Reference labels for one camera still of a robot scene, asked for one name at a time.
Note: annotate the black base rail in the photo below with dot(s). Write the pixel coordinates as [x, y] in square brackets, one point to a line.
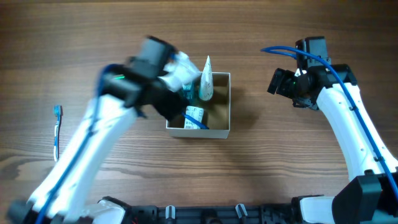
[240, 213]

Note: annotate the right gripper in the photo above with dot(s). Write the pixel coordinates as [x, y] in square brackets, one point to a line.
[277, 83]

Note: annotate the blue disposable razor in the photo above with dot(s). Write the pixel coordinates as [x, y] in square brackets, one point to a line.
[194, 121]

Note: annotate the white lotion tube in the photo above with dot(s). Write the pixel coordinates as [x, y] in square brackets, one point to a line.
[206, 82]

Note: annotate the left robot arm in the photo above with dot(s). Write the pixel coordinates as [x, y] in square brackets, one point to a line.
[153, 77]

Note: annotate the blue white toothbrush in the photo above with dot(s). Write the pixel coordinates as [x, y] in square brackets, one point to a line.
[57, 110]

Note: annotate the white cardboard box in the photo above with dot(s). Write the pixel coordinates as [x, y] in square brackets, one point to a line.
[216, 113]

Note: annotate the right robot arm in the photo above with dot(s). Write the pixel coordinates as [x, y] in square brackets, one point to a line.
[317, 84]

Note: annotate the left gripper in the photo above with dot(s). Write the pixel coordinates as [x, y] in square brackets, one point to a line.
[171, 107]

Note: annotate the green soap bar pack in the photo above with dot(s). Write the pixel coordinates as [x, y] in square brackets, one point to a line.
[196, 113]

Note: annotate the blue mouthwash bottle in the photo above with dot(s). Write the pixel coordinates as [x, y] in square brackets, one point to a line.
[188, 92]

